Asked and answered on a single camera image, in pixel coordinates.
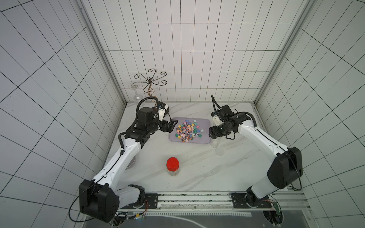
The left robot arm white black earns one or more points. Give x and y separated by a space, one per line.
99 198

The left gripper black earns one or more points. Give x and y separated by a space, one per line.
170 127

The metal glass holder stand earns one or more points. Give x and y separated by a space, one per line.
151 79

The hanging wine glass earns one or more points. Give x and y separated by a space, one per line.
138 96

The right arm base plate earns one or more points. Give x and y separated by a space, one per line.
242 201

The aluminium mounting rail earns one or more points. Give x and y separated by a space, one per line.
217 204

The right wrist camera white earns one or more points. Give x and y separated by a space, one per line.
216 119

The small clear jar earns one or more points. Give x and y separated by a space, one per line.
214 143

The lilac plastic tray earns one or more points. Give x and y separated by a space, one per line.
188 129

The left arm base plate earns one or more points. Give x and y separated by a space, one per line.
152 201

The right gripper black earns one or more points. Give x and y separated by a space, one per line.
215 132

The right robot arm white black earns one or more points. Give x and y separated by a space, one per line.
286 162

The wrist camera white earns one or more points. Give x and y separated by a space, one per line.
162 109
216 119

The lilac bowl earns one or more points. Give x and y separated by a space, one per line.
132 162

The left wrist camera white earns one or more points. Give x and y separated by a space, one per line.
162 109

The red lid candy jar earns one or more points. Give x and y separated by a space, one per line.
173 166

